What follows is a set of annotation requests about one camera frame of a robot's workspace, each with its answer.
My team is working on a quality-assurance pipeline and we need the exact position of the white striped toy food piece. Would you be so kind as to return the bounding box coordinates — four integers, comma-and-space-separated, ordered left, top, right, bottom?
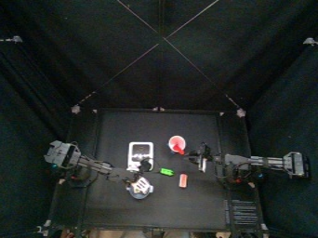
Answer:
131, 177, 151, 193

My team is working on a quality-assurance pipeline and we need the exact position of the green toy food piece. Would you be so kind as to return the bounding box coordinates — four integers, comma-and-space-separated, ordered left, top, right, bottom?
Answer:
159, 167, 175, 177

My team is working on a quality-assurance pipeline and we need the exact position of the salmon toy sushi piece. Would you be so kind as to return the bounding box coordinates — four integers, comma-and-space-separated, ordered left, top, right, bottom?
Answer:
178, 173, 188, 189

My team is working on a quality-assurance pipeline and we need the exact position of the black and white object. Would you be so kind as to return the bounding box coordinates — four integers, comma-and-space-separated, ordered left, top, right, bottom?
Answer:
126, 178, 155, 200

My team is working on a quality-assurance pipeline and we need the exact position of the white rectangular toy tray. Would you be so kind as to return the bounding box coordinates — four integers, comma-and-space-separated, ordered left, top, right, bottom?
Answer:
126, 141, 155, 172

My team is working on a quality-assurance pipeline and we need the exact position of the white printed label sticker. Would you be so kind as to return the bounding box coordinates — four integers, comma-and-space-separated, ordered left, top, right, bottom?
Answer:
230, 199, 259, 228

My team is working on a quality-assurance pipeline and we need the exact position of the red toy pan with handle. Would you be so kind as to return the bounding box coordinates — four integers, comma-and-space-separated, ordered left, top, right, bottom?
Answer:
167, 135, 187, 156

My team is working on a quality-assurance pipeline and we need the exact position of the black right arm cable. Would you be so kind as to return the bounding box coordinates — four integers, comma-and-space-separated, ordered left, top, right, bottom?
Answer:
215, 162, 255, 189

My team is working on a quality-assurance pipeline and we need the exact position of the thin diagonal frame cord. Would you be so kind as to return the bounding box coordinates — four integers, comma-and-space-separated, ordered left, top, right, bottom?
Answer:
115, 0, 243, 113
75, 0, 220, 108

